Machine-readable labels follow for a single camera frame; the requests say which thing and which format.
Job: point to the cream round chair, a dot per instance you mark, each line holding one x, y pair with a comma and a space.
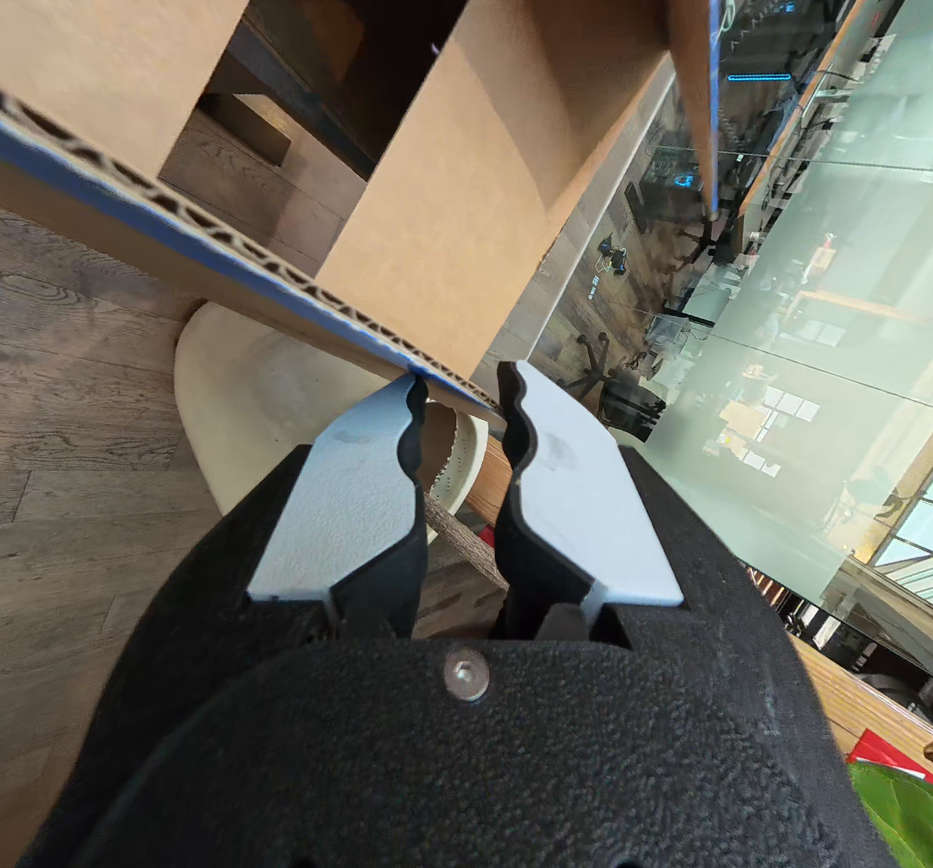
255, 401

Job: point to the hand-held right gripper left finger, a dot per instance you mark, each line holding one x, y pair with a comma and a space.
342, 511

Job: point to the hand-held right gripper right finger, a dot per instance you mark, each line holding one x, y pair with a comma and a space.
583, 511

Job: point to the brown cardboard box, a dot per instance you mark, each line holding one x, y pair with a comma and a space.
437, 226

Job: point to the red packet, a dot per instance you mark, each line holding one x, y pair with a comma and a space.
886, 751

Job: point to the black office chair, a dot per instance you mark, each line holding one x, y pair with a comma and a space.
619, 394

